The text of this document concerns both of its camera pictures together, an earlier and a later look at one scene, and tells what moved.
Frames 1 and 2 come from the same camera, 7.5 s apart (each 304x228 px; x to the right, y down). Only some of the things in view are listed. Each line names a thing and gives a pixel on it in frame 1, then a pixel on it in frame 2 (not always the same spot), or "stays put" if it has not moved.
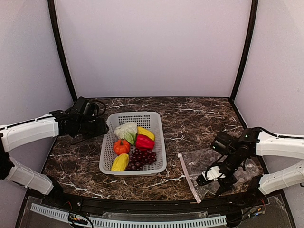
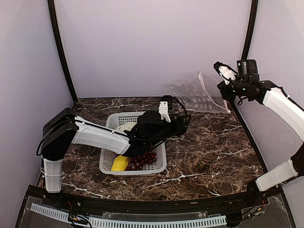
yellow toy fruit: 120,162 stays put
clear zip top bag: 197,161 → 202,92
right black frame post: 249,40 stays put
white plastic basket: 151,120 stays put
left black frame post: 52,8 stays put
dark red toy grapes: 138,158 stays put
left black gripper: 101,128 → 180,127
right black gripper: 226,183 → 226,94
